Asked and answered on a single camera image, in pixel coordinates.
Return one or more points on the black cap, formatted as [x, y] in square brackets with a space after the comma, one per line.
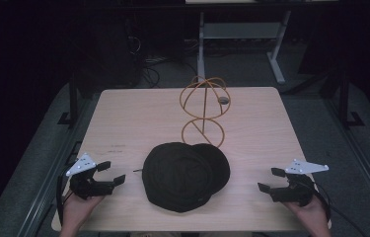
[182, 177]

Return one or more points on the small grey round disc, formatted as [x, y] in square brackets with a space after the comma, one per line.
[223, 99]

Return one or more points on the person's left hand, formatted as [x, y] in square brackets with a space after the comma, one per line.
[80, 207]

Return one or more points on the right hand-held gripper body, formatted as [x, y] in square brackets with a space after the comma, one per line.
[292, 192]

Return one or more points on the person's right hand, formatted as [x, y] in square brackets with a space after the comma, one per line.
[310, 214]

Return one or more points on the black metal stand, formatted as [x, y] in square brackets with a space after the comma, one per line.
[73, 102]
[345, 98]

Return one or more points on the dark cabinet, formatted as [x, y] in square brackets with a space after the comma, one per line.
[110, 52]

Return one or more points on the white metal table frame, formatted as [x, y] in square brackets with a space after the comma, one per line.
[238, 31]

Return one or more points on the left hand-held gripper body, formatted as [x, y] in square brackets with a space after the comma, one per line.
[88, 188]

